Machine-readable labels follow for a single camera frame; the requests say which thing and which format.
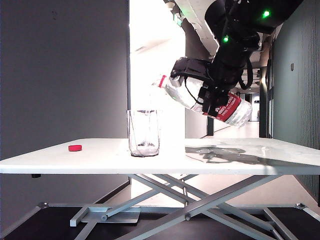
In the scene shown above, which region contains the small green hanging exit sign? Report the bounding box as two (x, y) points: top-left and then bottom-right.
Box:
(172, 13), (183, 27)

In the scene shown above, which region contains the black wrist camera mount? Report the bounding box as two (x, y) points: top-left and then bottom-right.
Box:
(170, 56), (214, 85)

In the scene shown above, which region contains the grey metal scissor table frame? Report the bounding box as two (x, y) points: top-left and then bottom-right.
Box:
(34, 174), (320, 240)

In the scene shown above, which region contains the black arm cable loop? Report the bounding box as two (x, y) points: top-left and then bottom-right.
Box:
(238, 56), (254, 90)

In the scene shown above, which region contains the clear faceted glass mug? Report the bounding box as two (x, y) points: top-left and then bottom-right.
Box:
(126, 109), (161, 158)

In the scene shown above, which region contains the Nongfu Spring water bottle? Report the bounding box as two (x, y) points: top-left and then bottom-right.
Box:
(151, 74), (253, 128)

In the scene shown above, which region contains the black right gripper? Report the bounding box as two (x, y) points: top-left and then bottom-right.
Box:
(198, 83), (230, 118)

